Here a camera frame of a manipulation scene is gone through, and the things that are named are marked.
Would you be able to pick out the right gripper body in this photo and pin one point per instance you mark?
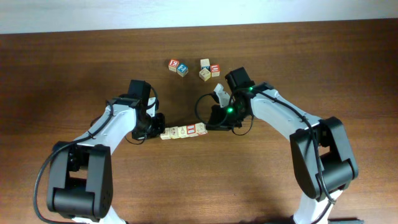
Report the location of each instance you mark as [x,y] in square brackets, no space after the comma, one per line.
[227,117]

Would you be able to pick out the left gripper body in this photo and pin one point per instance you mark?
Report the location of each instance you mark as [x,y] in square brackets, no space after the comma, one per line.
[153,127]

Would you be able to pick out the red number 1 block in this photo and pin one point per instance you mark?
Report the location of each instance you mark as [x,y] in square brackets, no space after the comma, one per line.
[191,130]

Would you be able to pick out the blue number 2 block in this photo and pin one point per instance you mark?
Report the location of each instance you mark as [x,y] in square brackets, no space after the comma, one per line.
[182,69]

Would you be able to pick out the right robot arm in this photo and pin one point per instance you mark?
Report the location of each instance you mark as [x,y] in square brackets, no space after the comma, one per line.
[322,156]

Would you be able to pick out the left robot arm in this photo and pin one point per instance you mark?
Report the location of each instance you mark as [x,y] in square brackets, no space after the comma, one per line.
[80,187]

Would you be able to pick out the cream picture block middle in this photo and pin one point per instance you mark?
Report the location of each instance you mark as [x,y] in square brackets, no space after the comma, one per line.
[204,74]

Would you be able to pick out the cream picture block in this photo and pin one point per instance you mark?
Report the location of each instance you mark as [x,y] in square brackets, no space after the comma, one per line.
[205,63]
[204,74]

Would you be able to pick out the red letter U block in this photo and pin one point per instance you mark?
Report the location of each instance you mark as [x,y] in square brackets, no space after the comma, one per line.
[215,70]

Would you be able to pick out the cream picture block top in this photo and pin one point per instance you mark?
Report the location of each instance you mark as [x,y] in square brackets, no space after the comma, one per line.
[205,63]

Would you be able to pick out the red number 3 block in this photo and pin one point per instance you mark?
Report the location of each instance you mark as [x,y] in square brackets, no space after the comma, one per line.
[173,65]

